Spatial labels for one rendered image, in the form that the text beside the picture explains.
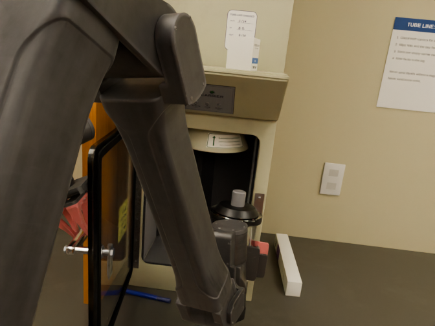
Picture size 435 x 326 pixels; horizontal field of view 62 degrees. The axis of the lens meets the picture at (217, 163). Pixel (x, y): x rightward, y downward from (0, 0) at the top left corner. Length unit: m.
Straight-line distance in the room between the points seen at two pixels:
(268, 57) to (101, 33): 0.59
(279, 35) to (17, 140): 0.66
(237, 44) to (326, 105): 0.61
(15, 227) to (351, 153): 1.19
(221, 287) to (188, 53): 0.31
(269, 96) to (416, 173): 0.80
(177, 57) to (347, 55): 1.02
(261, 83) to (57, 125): 0.52
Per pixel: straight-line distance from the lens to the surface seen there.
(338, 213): 1.38
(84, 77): 0.24
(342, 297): 1.10
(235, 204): 0.74
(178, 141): 0.35
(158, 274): 0.98
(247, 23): 0.80
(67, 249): 0.66
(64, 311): 0.96
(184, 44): 0.30
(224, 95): 0.73
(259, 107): 0.75
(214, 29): 0.81
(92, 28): 0.24
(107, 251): 0.65
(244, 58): 0.72
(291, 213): 1.36
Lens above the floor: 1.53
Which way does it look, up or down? 16 degrees down
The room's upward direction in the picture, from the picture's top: 6 degrees clockwise
